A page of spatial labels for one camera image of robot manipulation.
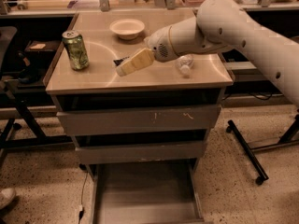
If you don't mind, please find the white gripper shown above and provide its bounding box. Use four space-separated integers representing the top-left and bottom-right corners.
116 26 178 77

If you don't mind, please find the green soda can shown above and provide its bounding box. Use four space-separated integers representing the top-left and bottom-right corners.
62 30 89 71

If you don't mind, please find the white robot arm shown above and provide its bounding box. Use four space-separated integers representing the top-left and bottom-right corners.
116 0 299 106

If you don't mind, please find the grey drawer cabinet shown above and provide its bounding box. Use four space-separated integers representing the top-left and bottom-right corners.
46 10 233 175

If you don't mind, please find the grey top drawer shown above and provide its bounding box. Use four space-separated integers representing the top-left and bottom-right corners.
57 105 221 136

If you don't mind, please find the grey middle drawer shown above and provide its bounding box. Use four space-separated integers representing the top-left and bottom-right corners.
75 141 206 164

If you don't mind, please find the grey open bottom drawer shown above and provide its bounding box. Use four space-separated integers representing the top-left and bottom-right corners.
89 161 204 224

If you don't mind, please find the dark blue snack bar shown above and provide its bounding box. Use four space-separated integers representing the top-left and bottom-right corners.
113 57 129 66

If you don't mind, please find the white paper bowl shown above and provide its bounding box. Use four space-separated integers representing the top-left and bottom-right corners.
109 19 145 40

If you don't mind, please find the clear plastic water bottle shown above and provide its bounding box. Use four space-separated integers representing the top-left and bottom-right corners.
175 54 193 77

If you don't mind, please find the dark box on shelf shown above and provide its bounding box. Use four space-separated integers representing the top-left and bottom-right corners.
23 40 60 68

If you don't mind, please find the black wheeled stand leg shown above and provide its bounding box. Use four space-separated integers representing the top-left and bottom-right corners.
226 120 269 186

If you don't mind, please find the black office chair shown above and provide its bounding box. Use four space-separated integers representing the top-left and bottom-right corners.
0 26 46 162

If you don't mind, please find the white shoe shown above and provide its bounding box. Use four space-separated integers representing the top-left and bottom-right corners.
0 188 16 210

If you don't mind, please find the black floor cable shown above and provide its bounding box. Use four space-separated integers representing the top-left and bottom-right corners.
78 171 90 224

